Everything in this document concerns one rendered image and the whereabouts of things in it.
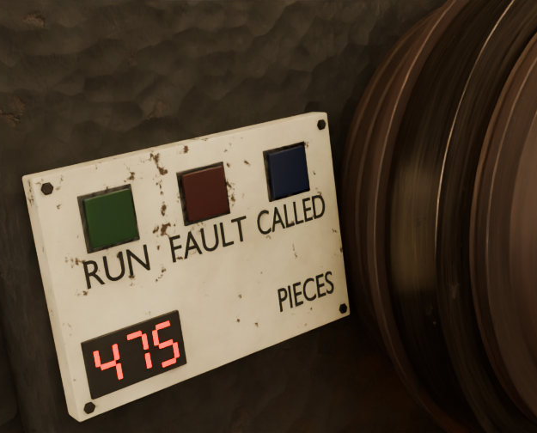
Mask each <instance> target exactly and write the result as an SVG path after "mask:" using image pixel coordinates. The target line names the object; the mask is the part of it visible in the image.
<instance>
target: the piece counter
mask: <svg viewBox="0 0 537 433"><path fill-rule="evenodd" d="M166 326H170V325H169V321H167V322H164V323H161V324H159V325H156V330H155V331H153V332H152V333H153V338H154V343H155V345H159V347H160V349H161V348H163V347H166V346H168V345H173V347H174V356H175V357H179V350H178V345H177V343H174V344H173V340H172V339H171V340H169V341H167V342H164V343H161V344H159V341H158V336H157V330H158V329H161V328H163V327H166ZM141 335H142V333H141V331H139V332H135V333H133V334H130V335H127V338H128V340H129V339H132V338H136V337H138V336H141ZM142 339H143V348H144V349H148V348H149V347H148V341H147V337H146V334H144V335H142ZM113 354H114V359H115V360H117V359H119V351H118V346H117V345H113ZM94 356H95V365H96V367H99V366H101V370H103V369H107V368H110V367H112V366H114V365H116V368H117V373H118V378H119V379H121V378H123V375H122V369H121V365H120V363H119V364H116V362H115V360H114V361H112V362H110V363H105V364H103V365H101V362H100V357H99V352H98V351H95V352H94ZM145 358H146V363H147V368H150V367H152V366H151V361H150V354H149V353H147V354H145ZM172 363H176V361H175V358H173V359H171V360H168V361H166V362H164V363H162V367H166V366H168V365H170V364H172Z"/></svg>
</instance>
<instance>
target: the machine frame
mask: <svg viewBox="0 0 537 433"><path fill-rule="evenodd" d="M446 2H447V0H0V433H447V432H446V431H445V430H443V429H442V428H440V427H439V426H438V425H437V424H435V423H434V422H433V421H432V420H431V419H430V418H429V417H428V416H427V415H426V414H425V413H424V412H423V411H422V409H421V408H420V407H419V406H418V404H417V403H416V402H415V401H414V399H413V398H412V396H411V395H410V394H409V393H408V391H407V390H406V387H405V386H404V384H403V383H402V381H401V379H400V377H399V375H398V374H397V372H396V370H395V369H394V368H392V367H391V366H390V365H389V364H388V363H387V362H386V361H385V360H384V359H383V358H382V357H381V355H380V354H379V353H378V352H377V351H376V349H375V348H374V346H373V345H372V344H371V343H370V342H369V340H368V338H367V337H366V335H365V333H364V332H363V329H362V328H361V326H360V324H359V322H358V320H357V317H356V316H355V313H354V311H353V309H352V306H351V303H350V300H349V297H348V301H349V309H350V314H349V315H347V316H345V317H343V318H340V319H337V320H334V321H332V322H329V323H327V324H325V325H323V326H319V327H316V328H315V329H312V330H310V331H307V332H304V333H302V334H299V335H297V336H295V337H293V338H289V339H286V340H285V341H282V342H280V343H277V344H275V345H272V346H269V347H267V348H265V349H263V350H260V351H256V352H254V353H252V354H249V355H247V356H244V357H241V358H239V359H236V360H234V361H232V362H230V363H226V364H224V365H222V366H219V367H217V368H214V369H211V370H209V371H206V372H204V373H202V374H200V375H196V376H194V377H192V378H189V379H187V380H184V381H181V382H179V383H176V384H174V385H172V386H169V387H165V388H163V389H161V390H159V391H156V392H154V393H151V394H148V395H146V396H143V397H142V398H139V399H135V400H133V401H131V402H129V403H126V404H124V405H122V406H118V407H116V408H113V409H112V410H109V411H107V412H103V413H101V414H99V415H96V416H94V417H92V418H88V419H85V420H83V421H81V422H79V421H77V420H76V419H75V418H73V417H72V416H71V415H70V414H69V412H68V407H67V403H66V398H65V394H64V386H63V381H62V376H61V372H60V368H59V363H58V355H57V351H56V346H55V342H54V337H53V333H52V325H51V321H50V316H49V312H48V307H47V303H46V295H45V291H44V286H43V282H42V277H41V273H40V264H39V260H38V255H37V251H36V246H35V242H34V234H33V230H32V225H31V221H30V216H29V212H28V207H27V200H26V195H25V191H24V186H23V182H22V177H23V176H25V175H29V174H36V173H40V172H44V171H48V170H52V169H56V168H63V167H67V166H71V165H75V164H79V163H83V162H91V161H94V160H99V159H102V158H107V157H110V156H117V155H122V154H125V153H130V152H133V151H138V150H141V149H148V148H153V147H156V146H161V145H164V144H169V143H176V142H179V141H184V140H187V139H192V138H195V137H203V136H207V135H211V134H215V133H219V132H223V131H230V130H234V129H238V128H242V127H246V126H250V125H257V124H261V123H265V122H269V121H273V120H277V119H284V118H288V117H292V116H296V115H300V114H304V113H311V112H315V113H326V115H327V123H328V130H329V137H330V145H331V153H332V160H333V175H334V182H335V190H336V197H337V190H338V181H339V170H340V164H341V160H342V155H343V151H344V147H345V141H346V138H347V135H348V131H349V129H350V126H351V121H352V119H353V116H354V114H355V111H356V109H357V105H358V103H359V101H360V99H361V97H362V95H363V92H364V90H365V89H366V87H367V85H368V83H369V80H370V78H371V77H372V76H373V74H374V73H375V70H376V69H377V67H378V66H379V64H380V62H381V61H382V60H383V59H384V57H385V56H386V55H387V53H388V52H389V50H390V49H391V48H392V47H393V45H394V44H395V43H396V42H397V41H398V40H399V38H400V37H401V36H402V35H403V34H404V33H405V32H406V31H407V30H408V29H410V28H411V27H412V26H413V25H414V24H415V23H417V22H418V21H420V20H421V19H422V18H424V17H425V16H426V15H428V14H429V13H431V12H432V11H434V10H436V9H439V8H441V7H442V6H443V5H444V4H445V3H446Z"/></svg>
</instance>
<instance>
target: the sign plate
mask: <svg viewBox="0 0 537 433"><path fill-rule="evenodd" d="M298 146H304V151H305V158H306V165H307V172H308V185H309V189H305V190H302V191H299V192H293V193H291V194H287V195H284V196H281V197H278V198H274V197H273V196H272V185H271V178H270V172H269V165H268V159H267V155H268V154H270V153H273V152H278V151H281V150H285V149H291V148H295V147H298ZM218 166H222V167H223V175H224V181H225V187H226V193H227V199H228V205H229V211H226V212H224V213H220V214H217V215H214V216H208V217H206V218H202V219H199V220H196V221H192V222H188V219H187V213H186V203H185V197H184V192H183V186H182V180H181V175H183V174H189V173H193V172H197V171H200V170H204V169H207V168H213V167H218ZM22 182H23V186H24V191H25V195H26V200H27V207H28V212H29V216H30V221H31V225H32V230H33V234H34V242H35V246H36V251H37V255H38V260H39V264H40V273H41V277H42V282H43V286H44V291H45V295H46V303H47V307H48V312H49V316H50V321H51V325H52V333H53V337H54V342H55V346H56V351H57V355H58V363H59V368H60V372H61V376H62V381H63V386H64V394H65V398H66V403H67V407H68V412H69V414H70V415H71V416H72V417H73V418H75V419H76V420H77V421H79V422H81V421H83V420H85V419H88V418H92V417H94V416H96V415H99V414H101V413H103V412H107V411H109V410H112V409H113V408H116V407H118V406H122V405H124V404H126V403H129V402H131V401H133V400H135V399H139V398H142V397H143V396H146V395H148V394H151V393H154V392H156V391H159V390H161V389H163V388H165V387H169V386H172V385H174V384H176V383H179V382H181V381H184V380H187V379H189V378H192V377H194V376H196V375H200V374H202V373H204V372H206V371H209V370H211V369H214V368H217V367H219V366H222V365H224V364H226V363H230V362H232V361H234V360H236V359H239V358H241V357H244V356H247V355H249V354H252V353H254V352H256V351H260V350H263V349H265V348H267V347H269V346H272V345H275V344H277V343H280V342H282V341H285V340H286V339H289V338H293V337H295V336H297V335H299V334H302V333H304V332H307V331H310V330H312V329H315V328H316V327H319V326H323V325H325V324H327V323H329V322H332V321H334V320H337V319H340V318H343V317H345V316H347V315H349V314H350V309H349V301H348V293H347V286H346V278H345V264H344V256H343V249H342V241H341V234H340V226H339V213H338V205H337V197H336V190H335V182H334V175H333V160H332V153H331V145H330V137H329V130H328V123H327V115H326V113H315V112H311V113H304V114H300V115H296V116H292V117H288V118H284V119H277V120H273V121H269V122H265V123H261V124H257V125H250V126H246V127H242V128H238V129H234V130H230V131H223V132H219V133H215V134H211V135H207V136H203V137H195V138H192V139H187V140H184V141H179V142H176V143H169V144H164V145H161V146H156V147H153V148H148V149H141V150H138V151H133V152H130V153H125V154H122V155H117V156H110V157H107V158H102V159H99V160H94V161H91V162H83V163H79V164H75V165H71V166H67V167H63V168H56V169H52V170H48V171H44V172H40V173H36V174H29V175H25V176H23V177H22ZM124 189H130V193H131V202H132V207H133V212H134V217H135V223H136V228H137V237H135V238H132V239H129V240H126V241H121V242H117V243H113V244H111V245H107V246H104V247H99V248H96V249H92V248H91V245H90V240H89V235H88V226H87V222H86V217H85V212H84V208H83V202H82V201H83V200H84V199H85V198H92V197H96V196H100V195H103V194H107V193H110V192H116V191H120V190H124ZM167 321H169V325H170V326H166V327H163V328H161V329H158V330H157V336H158V341H159V344H161V343H164V342H167V341H169V340H171V339H172V340H173V344H174V343H177V345H178V350H179V357H175V356H174V347H173V345H168V346H166V347H163V348H161V349H160V347H159V345H155V343H154V338H153V333H152V332H153V331H155V330H156V325H159V324H161V323H164V322H167ZM139 331H141V333H142V335H144V334H146V337H147V341H148V347H149V348H148V349H144V348H143V339H142V335H141V336H138V337H136V338H132V339H129V340H128V338H127V335H130V334H133V333H135V332H139ZM113 345H117V346H118V351H119V359H117V360H115V359H114V354H113ZM95 351H98V352H99V357H100V362H101V365H103V364H105V363H110V362H112V361H114V360H115V362H116V364H119V363H120V365H121V369H122V375H123V378H121V379H119V378H118V373H117V368H116V365H114V366H112V367H110V368H107V369H103V370H101V366H99V367H96V365H95V356H94V352H95ZM147 353H149V354H150V361H151V366H152V367H150V368H147V363H146V358H145V354H147ZM173 358H175V361H176V363H172V364H170V365H168V366H166V367H162V363H164V362H166V361H168V360H171V359H173Z"/></svg>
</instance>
